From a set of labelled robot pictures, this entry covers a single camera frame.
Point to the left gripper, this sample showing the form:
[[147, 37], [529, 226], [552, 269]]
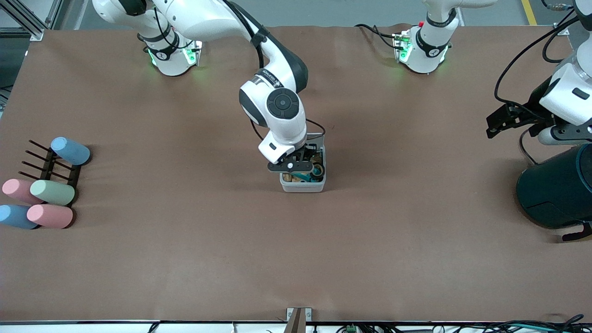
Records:
[[533, 107]]

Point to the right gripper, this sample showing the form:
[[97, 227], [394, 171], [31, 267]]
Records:
[[309, 151]]

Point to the black tape roll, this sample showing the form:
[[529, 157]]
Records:
[[317, 169]]

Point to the small white square trash bin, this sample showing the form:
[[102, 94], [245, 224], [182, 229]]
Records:
[[303, 186]]

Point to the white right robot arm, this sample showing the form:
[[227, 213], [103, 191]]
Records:
[[275, 104]]

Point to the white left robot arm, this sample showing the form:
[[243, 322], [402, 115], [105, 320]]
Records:
[[428, 48]]

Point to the teal trash piece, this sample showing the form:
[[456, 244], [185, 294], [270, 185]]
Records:
[[305, 177]]

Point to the brown trash piece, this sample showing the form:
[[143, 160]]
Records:
[[289, 177]]

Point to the dark teal round bin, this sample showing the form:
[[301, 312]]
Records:
[[555, 192]]

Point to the brown table cover mat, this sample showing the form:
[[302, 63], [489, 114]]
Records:
[[231, 263]]

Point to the green lit left base board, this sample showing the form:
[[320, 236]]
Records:
[[402, 46]]

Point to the green lit base board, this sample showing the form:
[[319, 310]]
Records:
[[192, 54], [402, 46]]

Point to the green lit right base board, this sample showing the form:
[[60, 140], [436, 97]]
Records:
[[192, 54]]

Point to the small green connector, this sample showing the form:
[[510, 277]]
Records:
[[351, 329]]

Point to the blue cup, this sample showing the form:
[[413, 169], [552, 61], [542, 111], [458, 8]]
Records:
[[70, 151], [14, 216]]

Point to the dark wooden cup rack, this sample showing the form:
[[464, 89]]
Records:
[[60, 173]]

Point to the light green cup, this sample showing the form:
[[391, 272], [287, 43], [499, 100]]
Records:
[[52, 192]]

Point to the pink cup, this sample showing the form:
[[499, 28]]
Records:
[[16, 189], [50, 216]]

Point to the metal table edge bracket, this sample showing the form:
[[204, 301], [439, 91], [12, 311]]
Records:
[[298, 319]]

